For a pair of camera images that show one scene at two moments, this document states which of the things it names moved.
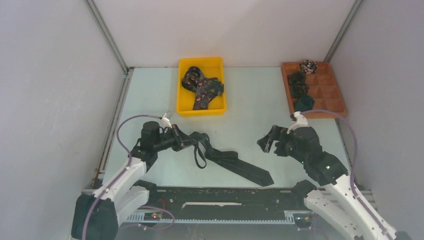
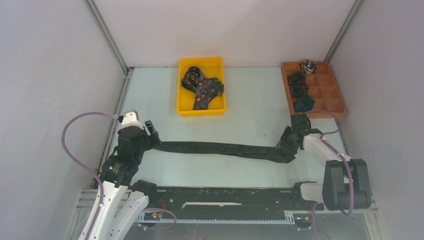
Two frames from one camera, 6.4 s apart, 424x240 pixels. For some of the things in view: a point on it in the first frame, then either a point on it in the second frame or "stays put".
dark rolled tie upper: x=297 y=77 stays put
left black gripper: x=182 y=139 -> x=153 y=135
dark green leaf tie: x=228 y=160 -> x=268 y=152
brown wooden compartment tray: x=323 y=87 stays put
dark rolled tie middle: x=298 y=90 stays put
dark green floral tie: x=216 y=87 stays put
